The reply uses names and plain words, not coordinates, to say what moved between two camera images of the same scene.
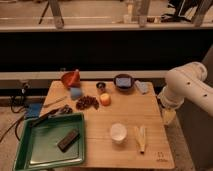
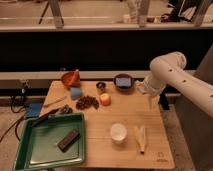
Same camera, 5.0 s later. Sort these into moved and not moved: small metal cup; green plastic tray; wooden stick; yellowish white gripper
Moved: yellowish white gripper
Not moved: small metal cup; wooden stick; green plastic tray
